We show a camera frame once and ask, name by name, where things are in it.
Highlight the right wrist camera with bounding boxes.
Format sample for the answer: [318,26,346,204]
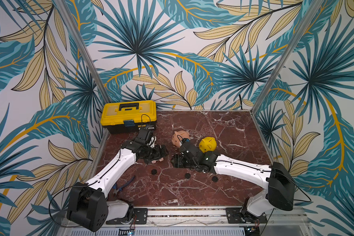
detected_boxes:
[178,136,190,146]

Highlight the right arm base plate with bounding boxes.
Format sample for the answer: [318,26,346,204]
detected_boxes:
[225,207,267,225]

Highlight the pink piggy bank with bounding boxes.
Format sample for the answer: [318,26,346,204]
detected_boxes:
[151,157,164,164]
[172,130,190,148]

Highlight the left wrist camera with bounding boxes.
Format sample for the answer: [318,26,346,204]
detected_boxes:
[134,127,153,145]

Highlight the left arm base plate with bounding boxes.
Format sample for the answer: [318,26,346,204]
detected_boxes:
[106,208,148,225]

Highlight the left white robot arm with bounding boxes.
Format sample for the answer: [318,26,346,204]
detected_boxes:
[66,136,168,232]

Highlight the yellow piggy bank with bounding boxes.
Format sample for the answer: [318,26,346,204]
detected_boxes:
[199,137,217,153]

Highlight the yellow black toolbox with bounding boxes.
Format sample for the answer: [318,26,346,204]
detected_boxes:
[100,100,157,134]

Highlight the aluminium front rail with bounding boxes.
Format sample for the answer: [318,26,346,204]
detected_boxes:
[144,206,310,227]

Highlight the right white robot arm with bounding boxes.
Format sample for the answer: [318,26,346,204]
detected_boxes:
[171,142,295,222]

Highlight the blue handled pliers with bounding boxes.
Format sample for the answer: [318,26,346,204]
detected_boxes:
[113,176,136,196]

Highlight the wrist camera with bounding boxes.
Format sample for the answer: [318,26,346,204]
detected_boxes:
[134,127,153,145]
[178,136,190,146]

